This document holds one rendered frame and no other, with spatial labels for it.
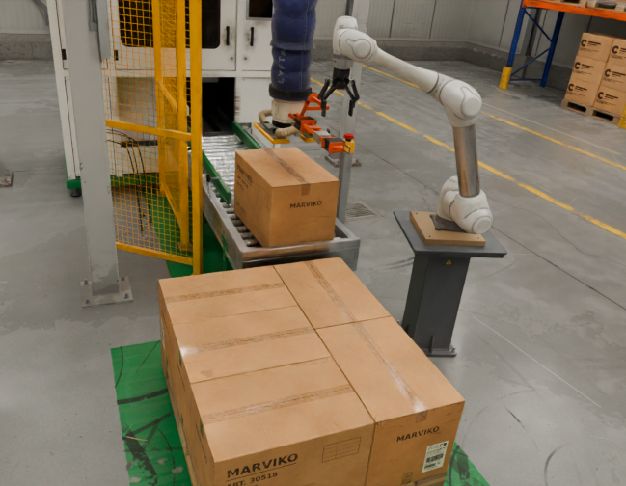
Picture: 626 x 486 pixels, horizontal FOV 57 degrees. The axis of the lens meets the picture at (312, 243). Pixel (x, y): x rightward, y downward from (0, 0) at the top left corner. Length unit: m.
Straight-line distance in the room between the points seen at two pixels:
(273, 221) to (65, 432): 1.42
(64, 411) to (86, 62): 1.76
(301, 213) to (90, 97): 1.29
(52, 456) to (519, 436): 2.19
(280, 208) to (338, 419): 1.30
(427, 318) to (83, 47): 2.35
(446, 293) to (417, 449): 1.13
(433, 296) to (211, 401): 1.54
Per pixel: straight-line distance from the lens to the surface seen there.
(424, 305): 3.31
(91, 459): 2.85
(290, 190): 3.05
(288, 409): 2.20
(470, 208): 2.89
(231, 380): 2.31
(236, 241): 3.19
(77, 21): 3.31
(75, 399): 3.14
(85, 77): 3.35
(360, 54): 2.40
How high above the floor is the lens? 2.06
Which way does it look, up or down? 27 degrees down
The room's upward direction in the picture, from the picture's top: 5 degrees clockwise
